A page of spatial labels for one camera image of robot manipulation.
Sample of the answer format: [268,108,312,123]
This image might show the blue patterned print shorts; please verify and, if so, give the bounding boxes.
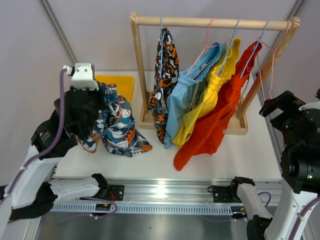
[77,83,153,158]

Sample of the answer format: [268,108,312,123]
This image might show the pink wire hanger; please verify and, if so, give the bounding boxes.
[186,16,217,78]
[255,20,295,101]

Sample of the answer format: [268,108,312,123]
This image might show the orange red shorts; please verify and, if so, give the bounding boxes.
[173,41,262,171]

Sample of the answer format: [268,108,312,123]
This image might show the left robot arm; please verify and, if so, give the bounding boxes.
[0,87,109,223]

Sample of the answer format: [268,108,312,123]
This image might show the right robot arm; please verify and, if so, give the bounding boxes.
[228,90,320,240]

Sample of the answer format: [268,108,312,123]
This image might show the yellow shorts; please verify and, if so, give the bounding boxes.
[172,38,241,148]

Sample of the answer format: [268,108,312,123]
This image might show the black orange camouflage shorts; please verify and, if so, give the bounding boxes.
[148,27,180,144]

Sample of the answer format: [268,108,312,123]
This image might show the light blue shorts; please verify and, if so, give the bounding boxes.
[164,42,227,149]

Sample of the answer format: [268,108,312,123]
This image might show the yellow plastic tray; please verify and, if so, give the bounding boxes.
[95,74,135,103]

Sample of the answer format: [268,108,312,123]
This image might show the wooden clothes rack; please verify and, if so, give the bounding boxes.
[129,12,301,135]

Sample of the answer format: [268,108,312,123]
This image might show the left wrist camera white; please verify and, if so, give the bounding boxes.
[62,63,99,91]

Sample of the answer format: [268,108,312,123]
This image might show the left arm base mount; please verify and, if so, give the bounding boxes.
[92,184,125,202]

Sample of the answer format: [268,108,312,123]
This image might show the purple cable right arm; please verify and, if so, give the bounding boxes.
[257,191,320,240]

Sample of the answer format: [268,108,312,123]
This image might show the pink wire hanger on rack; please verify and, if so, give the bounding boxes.
[186,16,217,78]

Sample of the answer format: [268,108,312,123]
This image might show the aluminium frame post left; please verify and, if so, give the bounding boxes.
[38,0,78,67]

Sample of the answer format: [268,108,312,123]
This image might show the blue wire hanger far left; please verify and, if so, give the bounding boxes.
[159,16,164,79]

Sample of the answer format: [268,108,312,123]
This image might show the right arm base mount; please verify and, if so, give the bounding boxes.
[207,185,242,203]

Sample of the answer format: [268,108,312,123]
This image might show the aluminium mounting rail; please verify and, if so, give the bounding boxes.
[33,178,288,202]

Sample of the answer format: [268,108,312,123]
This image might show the slotted cable duct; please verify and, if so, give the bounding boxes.
[51,202,233,216]

